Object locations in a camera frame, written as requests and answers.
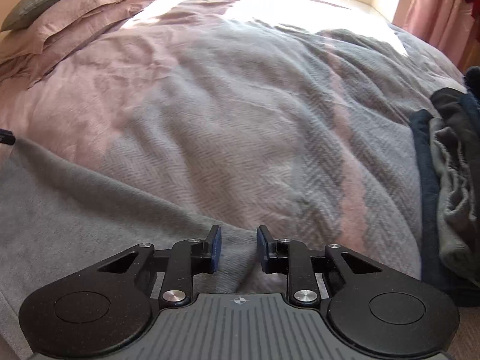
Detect upper pink pillow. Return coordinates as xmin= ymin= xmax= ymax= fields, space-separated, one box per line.
xmin=1 ymin=0 xmax=124 ymax=63

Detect pink pillow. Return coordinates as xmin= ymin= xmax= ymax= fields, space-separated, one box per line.
xmin=1 ymin=0 xmax=155 ymax=86
xmin=1 ymin=0 xmax=124 ymax=63

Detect navy folded garment bottom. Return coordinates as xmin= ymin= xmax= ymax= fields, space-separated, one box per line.
xmin=409 ymin=109 xmax=467 ymax=306

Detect grey folded garment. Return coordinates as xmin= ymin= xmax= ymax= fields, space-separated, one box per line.
xmin=429 ymin=118 xmax=479 ymax=281

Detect dark blue folded jeans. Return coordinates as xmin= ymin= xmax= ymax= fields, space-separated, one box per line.
xmin=430 ymin=66 xmax=479 ymax=183

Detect pink and grey duvet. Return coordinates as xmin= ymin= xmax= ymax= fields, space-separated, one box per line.
xmin=1 ymin=0 xmax=461 ymax=276

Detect grey knit skirt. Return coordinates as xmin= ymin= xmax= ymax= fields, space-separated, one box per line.
xmin=1 ymin=138 xmax=282 ymax=359

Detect lower pink pillow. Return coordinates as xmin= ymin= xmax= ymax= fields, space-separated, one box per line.
xmin=1 ymin=0 xmax=155 ymax=86

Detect right pink curtain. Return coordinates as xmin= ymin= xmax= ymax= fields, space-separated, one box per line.
xmin=392 ymin=0 xmax=479 ymax=70

